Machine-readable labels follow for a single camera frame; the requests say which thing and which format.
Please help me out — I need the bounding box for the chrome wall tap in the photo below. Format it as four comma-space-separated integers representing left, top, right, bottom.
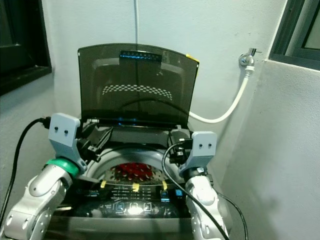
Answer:
238, 48, 263, 68

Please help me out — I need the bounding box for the red perforated drum pulsator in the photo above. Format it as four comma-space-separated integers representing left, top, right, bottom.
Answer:
114, 162, 156, 182

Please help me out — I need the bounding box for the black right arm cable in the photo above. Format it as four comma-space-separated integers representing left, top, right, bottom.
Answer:
161, 141, 250, 240

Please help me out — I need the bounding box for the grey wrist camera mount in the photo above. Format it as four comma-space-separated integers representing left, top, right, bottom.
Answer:
180, 131, 218, 173
48, 112, 83, 168

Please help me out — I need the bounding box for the white wall cable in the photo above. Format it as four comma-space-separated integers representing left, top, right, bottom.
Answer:
133, 0, 140, 50

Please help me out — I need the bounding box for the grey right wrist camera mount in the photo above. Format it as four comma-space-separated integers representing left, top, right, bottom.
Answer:
180, 131, 218, 173

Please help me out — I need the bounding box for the smoked transparent washer lid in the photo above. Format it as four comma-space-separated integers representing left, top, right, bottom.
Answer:
77, 44, 201, 126

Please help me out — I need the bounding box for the narrow black window frame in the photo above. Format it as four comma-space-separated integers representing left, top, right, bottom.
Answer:
269, 0, 320, 72

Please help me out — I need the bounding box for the top-loading washing machine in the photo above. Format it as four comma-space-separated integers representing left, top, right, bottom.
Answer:
50, 117, 231, 240

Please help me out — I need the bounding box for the wide black window frame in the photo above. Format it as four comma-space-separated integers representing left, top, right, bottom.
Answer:
0, 0, 53, 96

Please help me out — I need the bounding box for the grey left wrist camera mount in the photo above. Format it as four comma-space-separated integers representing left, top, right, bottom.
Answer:
48, 112, 83, 168

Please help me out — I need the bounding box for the white water inlet hose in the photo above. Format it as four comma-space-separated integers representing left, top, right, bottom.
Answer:
188, 67, 253, 125

